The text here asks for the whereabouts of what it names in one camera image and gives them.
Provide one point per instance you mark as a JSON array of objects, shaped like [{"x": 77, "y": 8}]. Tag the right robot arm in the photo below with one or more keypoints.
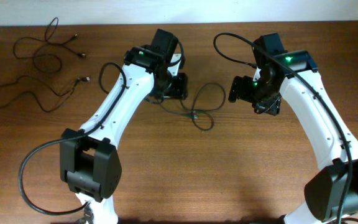
[{"x": 332, "y": 195}]

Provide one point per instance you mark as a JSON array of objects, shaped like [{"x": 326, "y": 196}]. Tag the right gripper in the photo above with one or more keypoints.
[{"x": 239, "y": 89}]

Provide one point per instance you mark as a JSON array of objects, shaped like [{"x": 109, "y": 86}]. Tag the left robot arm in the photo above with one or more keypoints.
[{"x": 89, "y": 162}]

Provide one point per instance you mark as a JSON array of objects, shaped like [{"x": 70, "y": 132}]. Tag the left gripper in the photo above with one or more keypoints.
[{"x": 179, "y": 86}]

